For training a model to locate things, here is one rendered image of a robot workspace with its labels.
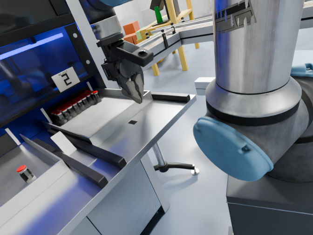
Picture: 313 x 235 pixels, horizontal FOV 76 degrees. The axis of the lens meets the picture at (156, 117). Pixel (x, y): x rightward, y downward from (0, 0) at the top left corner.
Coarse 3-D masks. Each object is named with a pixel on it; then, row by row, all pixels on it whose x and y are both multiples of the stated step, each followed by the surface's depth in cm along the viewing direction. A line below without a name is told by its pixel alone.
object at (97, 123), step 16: (112, 96) 83; (144, 96) 65; (96, 112) 74; (112, 112) 69; (128, 112) 61; (48, 128) 73; (64, 128) 70; (80, 128) 67; (96, 128) 63; (112, 128) 57; (96, 144) 54
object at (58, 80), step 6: (66, 72) 71; (72, 72) 73; (54, 78) 68; (60, 78) 70; (66, 78) 71; (72, 78) 73; (78, 78) 75; (60, 84) 70; (72, 84) 73; (60, 90) 70
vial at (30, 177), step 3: (21, 171) 47; (24, 171) 47; (27, 171) 48; (30, 171) 49; (21, 174) 47; (24, 174) 47; (27, 174) 48; (30, 174) 48; (33, 174) 49; (24, 177) 47; (27, 177) 48; (30, 177) 48; (33, 177) 49; (27, 180) 48; (30, 180) 48; (27, 183) 49
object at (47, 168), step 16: (32, 144) 63; (0, 160) 64; (16, 160) 61; (32, 160) 58; (48, 160) 55; (0, 176) 56; (16, 176) 54; (48, 176) 46; (0, 192) 50; (16, 192) 48; (32, 192) 44; (0, 208) 40; (16, 208) 42; (0, 224) 40
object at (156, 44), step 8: (160, 32) 133; (168, 32) 129; (152, 40) 119; (160, 40) 130; (168, 40) 126; (176, 40) 132; (152, 48) 117; (160, 48) 122; (168, 48) 127; (176, 48) 133; (160, 56) 123; (152, 64) 118
